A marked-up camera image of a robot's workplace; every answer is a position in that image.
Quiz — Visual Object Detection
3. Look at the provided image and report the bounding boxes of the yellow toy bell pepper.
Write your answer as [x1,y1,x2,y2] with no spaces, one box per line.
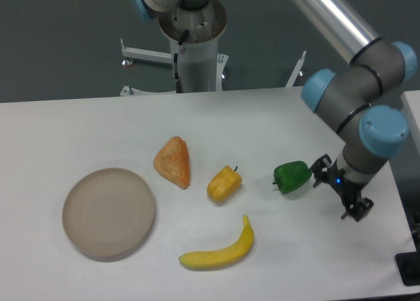
[207,165,242,203]

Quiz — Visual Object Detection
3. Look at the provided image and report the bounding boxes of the black device at table edge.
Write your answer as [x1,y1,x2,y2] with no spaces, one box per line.
[395,251,419,287]

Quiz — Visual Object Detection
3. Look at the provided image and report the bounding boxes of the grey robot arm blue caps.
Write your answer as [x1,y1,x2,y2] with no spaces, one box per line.
[132,0,418,221]

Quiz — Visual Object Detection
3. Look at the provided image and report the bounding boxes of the green toy bell pepper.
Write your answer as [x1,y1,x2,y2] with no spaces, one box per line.
[272,161,312,194]

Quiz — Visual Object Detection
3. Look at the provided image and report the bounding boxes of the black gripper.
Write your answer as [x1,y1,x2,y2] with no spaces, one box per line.
[310,154,374,221]

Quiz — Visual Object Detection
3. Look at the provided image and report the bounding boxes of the orange toy croissant bread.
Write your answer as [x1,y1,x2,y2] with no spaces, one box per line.
[153,136,190,190]

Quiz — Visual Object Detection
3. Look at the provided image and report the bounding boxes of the beige round plate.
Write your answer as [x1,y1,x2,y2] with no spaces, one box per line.
[62,168,156,262]

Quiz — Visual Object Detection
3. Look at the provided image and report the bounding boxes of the white side table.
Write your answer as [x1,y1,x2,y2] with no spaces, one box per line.
[400,90,420,146]

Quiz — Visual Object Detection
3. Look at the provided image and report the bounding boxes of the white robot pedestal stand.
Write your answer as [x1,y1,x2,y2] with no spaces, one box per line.
[119,0,308,96]

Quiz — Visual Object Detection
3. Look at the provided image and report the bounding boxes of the yellow toy banana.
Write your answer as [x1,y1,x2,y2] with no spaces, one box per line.
[178,215,255,271]

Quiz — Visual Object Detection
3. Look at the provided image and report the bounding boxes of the black cable on pedestal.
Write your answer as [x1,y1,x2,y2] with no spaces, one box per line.
[173,29,190,94]

